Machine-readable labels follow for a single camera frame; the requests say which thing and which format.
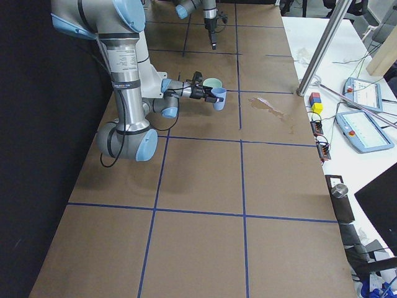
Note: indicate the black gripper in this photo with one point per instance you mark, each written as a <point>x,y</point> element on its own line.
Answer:
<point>197,92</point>
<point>209,25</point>

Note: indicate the light blue plastic cup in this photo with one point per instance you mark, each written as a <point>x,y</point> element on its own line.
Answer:
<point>220,94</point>

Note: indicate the green ceramic bowl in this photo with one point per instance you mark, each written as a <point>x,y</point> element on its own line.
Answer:
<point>213,83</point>

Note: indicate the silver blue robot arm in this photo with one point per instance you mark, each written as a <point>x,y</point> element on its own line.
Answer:
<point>210,15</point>
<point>139,89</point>

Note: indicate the red blue yellow cube stack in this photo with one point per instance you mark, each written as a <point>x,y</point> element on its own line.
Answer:
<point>315,102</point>

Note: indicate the thin metal rod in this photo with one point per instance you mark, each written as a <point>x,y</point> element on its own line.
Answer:
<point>361,107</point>

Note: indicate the black orange connector block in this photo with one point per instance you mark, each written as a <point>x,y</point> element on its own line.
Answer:
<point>317,127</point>
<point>323,151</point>

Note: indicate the near teach pendant tablet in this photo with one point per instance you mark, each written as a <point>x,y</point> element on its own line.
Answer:
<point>362,132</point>

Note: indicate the teach pendant tablet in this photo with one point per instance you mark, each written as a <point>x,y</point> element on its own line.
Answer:
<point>364,92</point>
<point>362,132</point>

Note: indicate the far teach pendant tablet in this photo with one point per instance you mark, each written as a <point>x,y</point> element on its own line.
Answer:
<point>364,92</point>

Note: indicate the steel cylinder weight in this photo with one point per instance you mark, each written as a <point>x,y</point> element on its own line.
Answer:
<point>339,191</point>

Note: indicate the black monitor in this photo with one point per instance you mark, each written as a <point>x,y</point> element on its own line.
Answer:
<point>378,201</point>

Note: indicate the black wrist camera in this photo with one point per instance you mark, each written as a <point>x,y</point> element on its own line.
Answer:
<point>197,78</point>

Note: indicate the aluminium frame post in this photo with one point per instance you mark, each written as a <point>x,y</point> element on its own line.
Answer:
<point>333,24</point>

